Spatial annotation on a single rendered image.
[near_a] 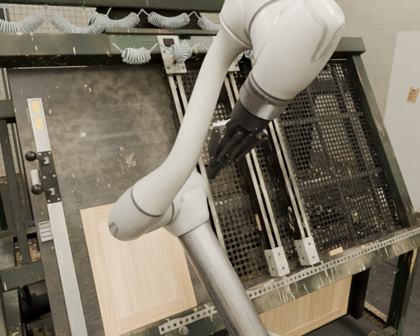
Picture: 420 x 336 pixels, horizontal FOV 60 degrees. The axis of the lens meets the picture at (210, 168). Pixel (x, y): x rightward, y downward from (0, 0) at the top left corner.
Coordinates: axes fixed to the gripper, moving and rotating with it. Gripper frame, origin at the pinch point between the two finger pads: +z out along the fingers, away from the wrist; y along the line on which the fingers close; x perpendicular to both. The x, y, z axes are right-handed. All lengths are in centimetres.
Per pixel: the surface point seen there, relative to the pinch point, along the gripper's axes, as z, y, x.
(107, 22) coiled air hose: 58, 13, -133
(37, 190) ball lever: 57, 37, -25
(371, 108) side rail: 44, -142, -91
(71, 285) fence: 78, 23, 0
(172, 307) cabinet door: 84, -16, 9
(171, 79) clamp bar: 45, -13, -82
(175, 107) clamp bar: 51, -15, -70
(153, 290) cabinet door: 82, -8, 2
